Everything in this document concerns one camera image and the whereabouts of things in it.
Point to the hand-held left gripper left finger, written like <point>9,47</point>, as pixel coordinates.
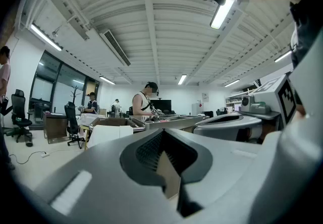
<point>101,182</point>

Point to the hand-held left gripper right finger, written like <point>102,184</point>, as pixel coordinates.
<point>227,172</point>

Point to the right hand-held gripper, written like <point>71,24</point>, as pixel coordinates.
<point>270,102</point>

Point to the brown cart bag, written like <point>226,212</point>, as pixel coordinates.
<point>113,121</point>

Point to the stainless steel housekeeping cart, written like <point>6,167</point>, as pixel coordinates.
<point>174,120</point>

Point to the white storage shelf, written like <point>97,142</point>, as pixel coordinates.
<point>234,99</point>

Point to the white tall cabinet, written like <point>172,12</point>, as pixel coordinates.
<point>196,108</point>

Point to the long ceiling light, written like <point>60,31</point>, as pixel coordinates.
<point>45,37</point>
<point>222,13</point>
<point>182,79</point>
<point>232,83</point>
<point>283,56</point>
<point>107,80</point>

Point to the yellow wooden stool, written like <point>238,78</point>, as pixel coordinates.
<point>86,139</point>

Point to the white power strip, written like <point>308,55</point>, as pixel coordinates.
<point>45,155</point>

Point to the black computer monitor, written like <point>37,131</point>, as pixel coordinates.
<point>161,105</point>

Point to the black office chair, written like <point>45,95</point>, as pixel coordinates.
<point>72,119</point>
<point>19,107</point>

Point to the brown wooden desk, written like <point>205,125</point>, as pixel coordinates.
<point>54,127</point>

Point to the dark wooden coat rack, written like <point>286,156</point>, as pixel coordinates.
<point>75,94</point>

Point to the dark framed glass window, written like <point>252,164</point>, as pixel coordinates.
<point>50,81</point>

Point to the white ceiling air vent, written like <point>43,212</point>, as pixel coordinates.
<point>117,47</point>

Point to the white wall poster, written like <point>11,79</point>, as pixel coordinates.
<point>205,97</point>

